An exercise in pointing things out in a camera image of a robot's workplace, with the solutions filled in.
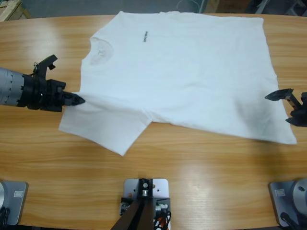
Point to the grey metal frame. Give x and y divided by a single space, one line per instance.
275 7

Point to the black clamp with silver fittings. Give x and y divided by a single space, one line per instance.
164 200

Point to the white T-shirt with black print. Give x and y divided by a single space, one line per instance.
180 72

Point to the white mounting block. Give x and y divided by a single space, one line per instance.
160 189

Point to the brown cardboard box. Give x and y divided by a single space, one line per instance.
227 4

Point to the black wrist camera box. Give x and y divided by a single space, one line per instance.
44 67

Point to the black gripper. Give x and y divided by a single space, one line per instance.
303 105
43 95

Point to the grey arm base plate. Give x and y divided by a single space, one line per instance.
283 198
16 203

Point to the dark camera post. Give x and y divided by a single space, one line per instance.
141 215

